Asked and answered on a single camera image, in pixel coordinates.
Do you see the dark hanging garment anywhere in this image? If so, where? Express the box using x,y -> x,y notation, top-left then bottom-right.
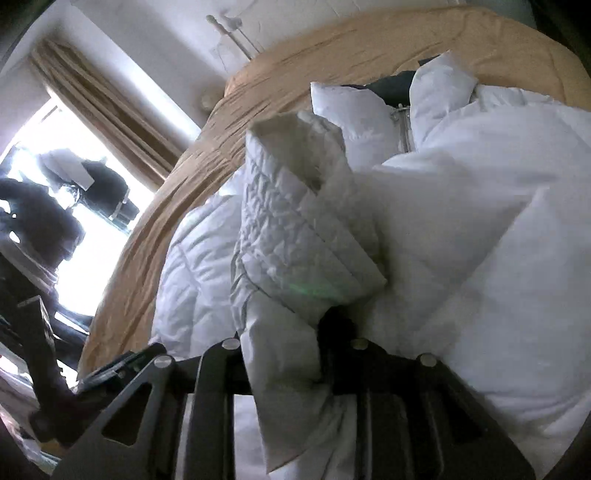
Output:
81,159 -> 141,229
0,178 -> 86,273

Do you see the tan bed sheet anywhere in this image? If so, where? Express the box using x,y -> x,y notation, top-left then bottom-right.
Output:
76,4 -> 591,374

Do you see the white hanging garment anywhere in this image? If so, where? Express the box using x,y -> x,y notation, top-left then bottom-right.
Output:
39,148 -> 93,195

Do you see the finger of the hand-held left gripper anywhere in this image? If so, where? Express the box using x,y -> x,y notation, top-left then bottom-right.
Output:
76,342 -> 168,394

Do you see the white puffer jacket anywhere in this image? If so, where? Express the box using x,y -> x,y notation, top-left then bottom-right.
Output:
150,51 -> 591,480

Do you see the beige curtain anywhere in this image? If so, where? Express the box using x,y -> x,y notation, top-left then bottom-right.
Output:
28,38 -> 204,192

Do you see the white bed headboard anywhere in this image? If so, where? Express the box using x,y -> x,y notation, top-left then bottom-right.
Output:
205,14 -> 257,63

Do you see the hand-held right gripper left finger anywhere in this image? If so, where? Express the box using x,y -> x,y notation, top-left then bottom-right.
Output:
53,338 -> 253,480

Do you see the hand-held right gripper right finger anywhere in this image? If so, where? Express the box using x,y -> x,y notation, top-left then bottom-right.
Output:
318,308 -> 537,480

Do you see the black garment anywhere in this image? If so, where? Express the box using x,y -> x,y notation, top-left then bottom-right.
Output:
344,54 -> 444,104

